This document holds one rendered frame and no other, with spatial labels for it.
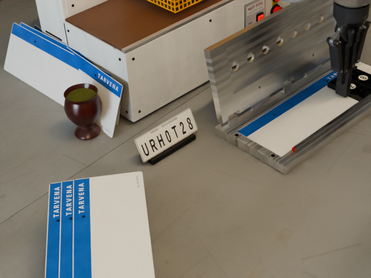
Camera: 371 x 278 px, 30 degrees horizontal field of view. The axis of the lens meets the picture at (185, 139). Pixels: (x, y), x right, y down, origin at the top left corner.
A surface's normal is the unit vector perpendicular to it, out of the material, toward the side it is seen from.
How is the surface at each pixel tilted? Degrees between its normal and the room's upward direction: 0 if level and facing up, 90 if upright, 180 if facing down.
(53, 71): 63
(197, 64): 90
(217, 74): 78
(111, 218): 0
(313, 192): 0
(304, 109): 0
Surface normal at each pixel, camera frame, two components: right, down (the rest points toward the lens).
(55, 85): -0.66, 0.05
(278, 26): 0.65, 0.25
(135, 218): -0.06, -0.79
